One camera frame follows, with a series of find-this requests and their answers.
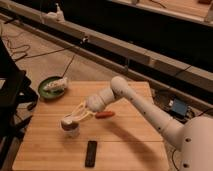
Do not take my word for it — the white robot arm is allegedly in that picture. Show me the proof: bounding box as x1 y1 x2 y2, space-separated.
74 76 213 171

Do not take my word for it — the white sponge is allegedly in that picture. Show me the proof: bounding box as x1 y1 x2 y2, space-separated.
61 119 79 131

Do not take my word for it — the white crumpled cloth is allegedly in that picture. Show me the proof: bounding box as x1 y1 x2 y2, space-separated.
44 78 68 91

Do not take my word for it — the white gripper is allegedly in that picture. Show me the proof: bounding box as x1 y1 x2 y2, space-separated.
71 94 107 123

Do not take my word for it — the green plate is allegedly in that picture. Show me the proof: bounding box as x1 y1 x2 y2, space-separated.
38 76 68 100

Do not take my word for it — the orange carrot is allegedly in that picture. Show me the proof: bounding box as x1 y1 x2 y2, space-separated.
95 111 115 119

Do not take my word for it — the white ceramic cup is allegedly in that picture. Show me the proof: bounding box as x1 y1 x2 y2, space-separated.
62 123 79 138

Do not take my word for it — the black remote control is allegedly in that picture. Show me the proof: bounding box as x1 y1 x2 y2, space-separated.
85 141 97 167

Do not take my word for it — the blue power box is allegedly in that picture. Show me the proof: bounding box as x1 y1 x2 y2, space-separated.
171 99 188 116

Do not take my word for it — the black chair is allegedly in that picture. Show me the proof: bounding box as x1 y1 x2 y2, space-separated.
0 38 38 169

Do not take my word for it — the white object on rail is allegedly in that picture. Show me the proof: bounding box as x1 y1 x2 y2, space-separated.
46 4 65 22

